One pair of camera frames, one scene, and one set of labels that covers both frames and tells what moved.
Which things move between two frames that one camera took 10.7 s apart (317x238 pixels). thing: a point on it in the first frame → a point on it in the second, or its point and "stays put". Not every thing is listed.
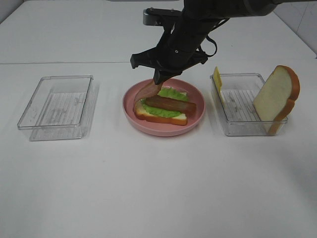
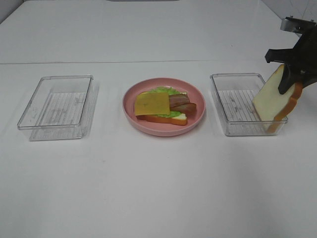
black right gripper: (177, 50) → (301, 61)
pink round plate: (194, 118) stays put
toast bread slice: (276, 99) stays put
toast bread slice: (142, 114) stays put
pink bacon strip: (145, 89) → (179, 99)
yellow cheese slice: (218, 81) → (153, 103)
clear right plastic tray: (236, 93) stays put
